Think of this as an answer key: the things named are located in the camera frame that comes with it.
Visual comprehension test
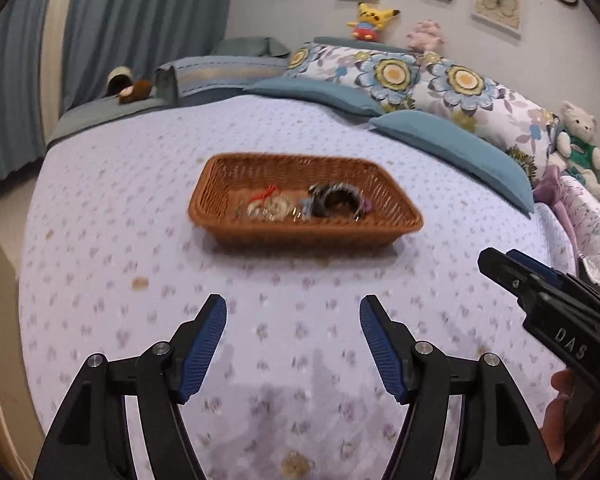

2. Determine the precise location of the silver chain bracelet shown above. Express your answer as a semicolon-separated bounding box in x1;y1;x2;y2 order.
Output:
306;181;362;220

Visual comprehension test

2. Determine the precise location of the red coil hair tie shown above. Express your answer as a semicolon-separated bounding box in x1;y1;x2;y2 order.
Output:
249;184;281;206

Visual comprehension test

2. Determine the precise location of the right hand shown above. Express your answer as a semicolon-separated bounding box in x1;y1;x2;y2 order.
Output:
540;370;576;464

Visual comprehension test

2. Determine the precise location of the lavender floral bedspread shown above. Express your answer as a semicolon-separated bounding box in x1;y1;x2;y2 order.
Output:
19;96;574;479

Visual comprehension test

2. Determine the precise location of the brown wicker basket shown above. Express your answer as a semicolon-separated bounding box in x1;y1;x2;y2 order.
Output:
188;153;424;249

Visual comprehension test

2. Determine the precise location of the white teddy bear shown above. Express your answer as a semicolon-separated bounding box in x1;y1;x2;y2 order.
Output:
548;101;600;202

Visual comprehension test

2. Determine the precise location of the right teal pillow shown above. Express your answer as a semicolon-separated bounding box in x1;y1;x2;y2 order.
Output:
370;110;534;214

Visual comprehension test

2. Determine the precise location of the teal pillow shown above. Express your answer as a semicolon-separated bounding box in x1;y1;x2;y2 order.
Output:
370;110;534;214
244;77;385;117

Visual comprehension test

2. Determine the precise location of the left teal pillow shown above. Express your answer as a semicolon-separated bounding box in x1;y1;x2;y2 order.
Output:
244;77;385;117

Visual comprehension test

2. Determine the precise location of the right floral pillow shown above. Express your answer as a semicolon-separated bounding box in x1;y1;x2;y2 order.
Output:
414;52;556;183

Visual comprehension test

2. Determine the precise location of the floral pillow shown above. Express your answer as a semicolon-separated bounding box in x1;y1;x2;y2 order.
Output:
414;52;556;183
284;42;420;112

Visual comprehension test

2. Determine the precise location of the folded teal blanket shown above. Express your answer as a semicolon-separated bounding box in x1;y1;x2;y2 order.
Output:
154;55;287;107

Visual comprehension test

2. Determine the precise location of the left floral pillow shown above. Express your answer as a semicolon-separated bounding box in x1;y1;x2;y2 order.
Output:
284;42;420;112

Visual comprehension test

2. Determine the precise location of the brown plush toy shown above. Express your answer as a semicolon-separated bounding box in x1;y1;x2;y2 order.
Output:
106;66;152;104

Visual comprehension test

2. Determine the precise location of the pink plush toy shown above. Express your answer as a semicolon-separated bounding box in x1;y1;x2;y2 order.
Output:
406;20;444;52

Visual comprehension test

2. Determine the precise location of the Pikachu plush toy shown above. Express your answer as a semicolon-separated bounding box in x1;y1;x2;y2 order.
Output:
348;2;401;42

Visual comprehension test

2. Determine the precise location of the blue curtain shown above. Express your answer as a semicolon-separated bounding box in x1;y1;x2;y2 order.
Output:
0;0;230;181

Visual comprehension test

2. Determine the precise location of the cream woven ring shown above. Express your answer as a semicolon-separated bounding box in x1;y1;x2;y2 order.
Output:
235;196;301;222

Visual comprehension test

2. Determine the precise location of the butterfly picture frame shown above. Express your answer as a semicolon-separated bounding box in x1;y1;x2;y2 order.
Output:
471;0;522;36

